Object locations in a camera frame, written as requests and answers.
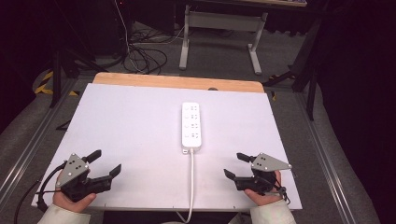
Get white table board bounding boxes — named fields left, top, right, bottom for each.
left=31, top=82, right=304, bottom=213

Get white metal desk frame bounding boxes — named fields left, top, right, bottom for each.
left=178, top=4, right=269, bottom=77

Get person's right hand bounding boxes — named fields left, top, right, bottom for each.
left=244, top=170, right=284, bottom=207

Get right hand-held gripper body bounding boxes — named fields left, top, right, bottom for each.
left=250, top=152, right=293, bottom=192

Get aluminium floor rail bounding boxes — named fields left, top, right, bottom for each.
left=0, top=78, right=78, bottom=202
left=293, top=92, right=370, bottom=224

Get wooden desk top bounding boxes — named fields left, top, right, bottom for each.
left=190, top=0, right=308, bottom=8

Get yellow black floor tape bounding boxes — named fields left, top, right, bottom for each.
left=33, top=70, right=79, bottom=97

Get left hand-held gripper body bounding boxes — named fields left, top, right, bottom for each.
left=55, top=152, right=97, bottom=203

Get black metal stand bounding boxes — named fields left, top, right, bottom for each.
left=262, top=17, right=323, bottom=121
left=49, top=0, right=108, bottom=109

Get white floor cable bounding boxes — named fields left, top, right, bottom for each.
left=113, top=0, right=148, bottom=75

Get person's left hand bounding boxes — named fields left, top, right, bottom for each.
left=52, top=186, right=98, bottom=215

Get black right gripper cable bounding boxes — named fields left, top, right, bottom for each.
left=273, top=184, right=292, bottom=205

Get white power strip cable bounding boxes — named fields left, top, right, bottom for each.
left=175, top=148, right=196, bottom=224

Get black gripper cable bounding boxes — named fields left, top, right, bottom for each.
left=273, top=184, right=292, bottom=205
left=13, top=161, right=68, bottom=224

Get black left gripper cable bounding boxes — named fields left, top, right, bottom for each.
left=13, top=161, right=68, bottom=224

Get black tangled floor cables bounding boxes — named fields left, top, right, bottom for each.
left=122, top=42, right=169, bottom=76

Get white power strip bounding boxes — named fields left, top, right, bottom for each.
left=181, top=102, right=203, bottom=155

